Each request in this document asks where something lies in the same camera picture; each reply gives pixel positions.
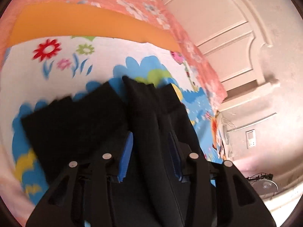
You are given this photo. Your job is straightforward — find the black pants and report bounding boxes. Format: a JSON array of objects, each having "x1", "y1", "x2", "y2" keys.
[{"x1": 21, "y1": 76, "x2": 202, "y2": 226}]

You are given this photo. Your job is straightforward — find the pink floral bedspread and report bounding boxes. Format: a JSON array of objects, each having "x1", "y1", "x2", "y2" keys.
[{"x1": 1, "y1": 0, "x2": 227, "y2": 110}]

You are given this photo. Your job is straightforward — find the cartoon blue bed sheet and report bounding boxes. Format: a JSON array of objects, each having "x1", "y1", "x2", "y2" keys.
[{"x1": 1, "y1": 36, "x2": 223, "y2": 211}]

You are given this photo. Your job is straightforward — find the grey standing fan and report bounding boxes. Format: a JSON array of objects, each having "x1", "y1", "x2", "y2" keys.
[{"x1": 247, "y1": 173, "x2": 278, "y2": 196}]

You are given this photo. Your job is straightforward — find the white wooden headboard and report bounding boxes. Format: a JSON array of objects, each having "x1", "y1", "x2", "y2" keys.
[{"x1": 162, "y1": 0, "x2": 279, "y2": 111}]

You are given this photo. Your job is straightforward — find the wall socket panel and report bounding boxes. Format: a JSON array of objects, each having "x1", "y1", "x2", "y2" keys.
[{"x1": 245, "y1": 130, "x2": 256, "y2": 149}]

